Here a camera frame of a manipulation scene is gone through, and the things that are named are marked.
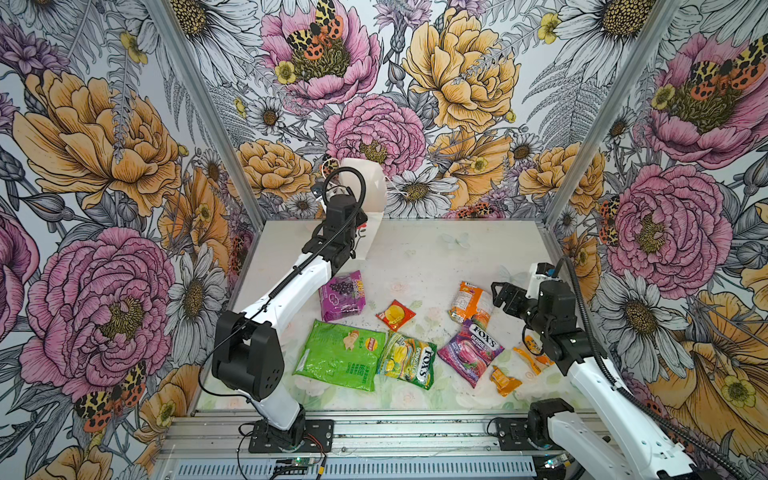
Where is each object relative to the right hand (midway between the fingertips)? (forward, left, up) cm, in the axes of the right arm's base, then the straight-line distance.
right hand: (503, 297), depth 81 cm
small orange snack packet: (-17, 0, -16) cm, 23 cm away
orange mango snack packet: (+7, +5, -13) cm, 15 cm away
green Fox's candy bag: (-11, +25, -14) cm, 31 cm away
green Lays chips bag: (-8, +44, -16) cm, 48 cm away
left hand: (+22, +40, +13) cm, 48 cm away
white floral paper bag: (+40, +34, +9) cm, 53 cm away
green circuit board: (-33, +51, -16) cm, 63 cm away
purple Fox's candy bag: (-9, +8, -14) cm, 18 cm away
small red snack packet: (+4, +28, -15) cm, 32 cm away
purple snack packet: (+8, +45, -10) cm, 47 cm away
